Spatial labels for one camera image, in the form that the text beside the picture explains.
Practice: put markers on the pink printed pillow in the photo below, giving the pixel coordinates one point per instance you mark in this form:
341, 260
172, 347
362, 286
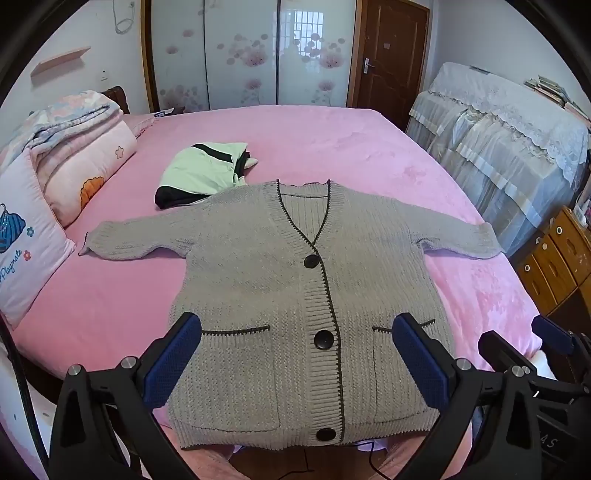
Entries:
27, 258

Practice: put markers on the floral folded blanket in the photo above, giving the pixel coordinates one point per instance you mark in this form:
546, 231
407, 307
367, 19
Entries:
69, 110

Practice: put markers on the white lace covered furniture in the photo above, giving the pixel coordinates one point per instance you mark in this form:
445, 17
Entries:
503, 152

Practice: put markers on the floral sliding door wardrobe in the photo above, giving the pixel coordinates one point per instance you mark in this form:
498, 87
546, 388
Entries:
240, 50

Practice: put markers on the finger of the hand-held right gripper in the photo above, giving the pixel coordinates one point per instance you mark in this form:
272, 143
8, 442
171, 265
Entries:
554, 333
501, 350

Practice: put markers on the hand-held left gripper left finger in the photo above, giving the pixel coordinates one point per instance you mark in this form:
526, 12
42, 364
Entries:
173, 360

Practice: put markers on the pink wall shelf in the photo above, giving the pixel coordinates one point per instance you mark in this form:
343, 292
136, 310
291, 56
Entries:
60, 60

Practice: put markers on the dark wooden headboard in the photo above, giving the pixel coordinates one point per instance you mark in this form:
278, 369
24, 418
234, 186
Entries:
117, 99

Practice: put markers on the grey knitted cardigan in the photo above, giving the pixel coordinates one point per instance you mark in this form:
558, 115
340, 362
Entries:
277, 286

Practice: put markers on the wooden drawer cabinet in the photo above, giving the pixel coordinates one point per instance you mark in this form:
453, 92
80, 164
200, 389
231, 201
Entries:
558, 263

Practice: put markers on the brown wooden door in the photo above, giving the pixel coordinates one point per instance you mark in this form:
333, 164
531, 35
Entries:
392, 60

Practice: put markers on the stack of books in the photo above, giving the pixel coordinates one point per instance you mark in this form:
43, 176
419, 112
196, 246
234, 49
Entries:
554, 92

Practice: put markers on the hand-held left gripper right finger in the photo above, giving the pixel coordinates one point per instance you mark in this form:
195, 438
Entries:
420, 364

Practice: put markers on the pink folded quilt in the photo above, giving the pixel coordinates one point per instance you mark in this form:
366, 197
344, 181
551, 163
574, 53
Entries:
87, 166

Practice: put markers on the green and black folded garment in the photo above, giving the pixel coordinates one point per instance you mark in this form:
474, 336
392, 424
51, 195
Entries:
198, 173

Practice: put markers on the pink bed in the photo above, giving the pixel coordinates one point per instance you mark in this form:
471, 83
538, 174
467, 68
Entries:
369, 152

